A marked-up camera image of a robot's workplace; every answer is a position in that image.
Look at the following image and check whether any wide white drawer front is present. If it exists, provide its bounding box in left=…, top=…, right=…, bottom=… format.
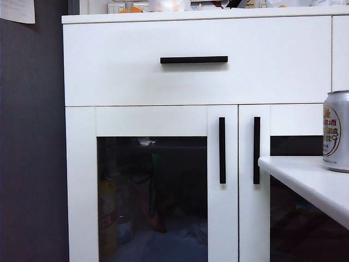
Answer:
left=62, top=15, right=333, bottom=107

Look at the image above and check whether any white paper sheet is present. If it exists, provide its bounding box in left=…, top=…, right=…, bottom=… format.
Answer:
left=0, top=0, right=36, bottom=25

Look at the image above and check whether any white wall switch plate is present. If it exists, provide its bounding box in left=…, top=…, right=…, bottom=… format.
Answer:
left=107, top=2, right=127, bottom=14

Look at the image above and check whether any white glass-panel cabinet door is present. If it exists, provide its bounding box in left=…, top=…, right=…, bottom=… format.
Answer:
left=65, top=105, right=239, bottom=262
left=238, top=103, right=349, bottom=262

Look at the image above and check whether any white plastic gloves bag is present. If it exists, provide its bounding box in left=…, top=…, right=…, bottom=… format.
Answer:
left=136, top=221, right=208, bottom=262

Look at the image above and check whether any white crumpled bag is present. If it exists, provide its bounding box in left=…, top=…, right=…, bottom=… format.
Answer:
left=266, top=0, right=313, bottom=8

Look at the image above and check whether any orange snack bag blue print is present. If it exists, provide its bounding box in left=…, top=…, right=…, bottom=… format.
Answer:
left=141, top=196, right=167, bottom=234

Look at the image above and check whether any printed paper box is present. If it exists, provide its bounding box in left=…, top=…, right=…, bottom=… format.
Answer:
left=190, top=0, right=227, bottom=9

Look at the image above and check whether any black drawer handle bar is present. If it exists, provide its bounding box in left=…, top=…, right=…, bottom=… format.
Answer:
left=160, top=56, right=229, bottom=66

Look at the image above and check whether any black door handle bar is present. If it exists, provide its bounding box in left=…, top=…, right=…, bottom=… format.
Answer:
left=218, top=116, right=227, bottom=184
left=252, top=116, right=261, bottom=185

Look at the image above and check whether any clear pump sanitizer bottle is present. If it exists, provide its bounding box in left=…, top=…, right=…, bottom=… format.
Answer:
left=117, top=215, right=134, bottom=245

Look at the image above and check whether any yellow detergent bottle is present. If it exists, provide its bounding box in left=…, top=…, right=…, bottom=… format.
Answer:
left=98, top=178, right=118, bottom=259

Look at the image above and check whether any white cabinet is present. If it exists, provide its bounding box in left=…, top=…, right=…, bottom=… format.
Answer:
left=61, top=7, right=349, bottom=262

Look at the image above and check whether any silver beverage can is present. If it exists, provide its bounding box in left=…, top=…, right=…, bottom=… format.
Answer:
left=322, top=90, right=349, bottom=173

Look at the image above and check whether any black angular object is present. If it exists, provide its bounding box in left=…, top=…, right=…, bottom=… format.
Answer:
left=225, top=0, right=248, bottom=9

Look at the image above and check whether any narrow white drawer front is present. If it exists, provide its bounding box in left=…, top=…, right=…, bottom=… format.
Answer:
left=331, top=15, right=349, bottom=93

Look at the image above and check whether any clear plastic container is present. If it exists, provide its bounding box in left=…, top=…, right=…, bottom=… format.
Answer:
left=148, top=0, right=191, bottom=12

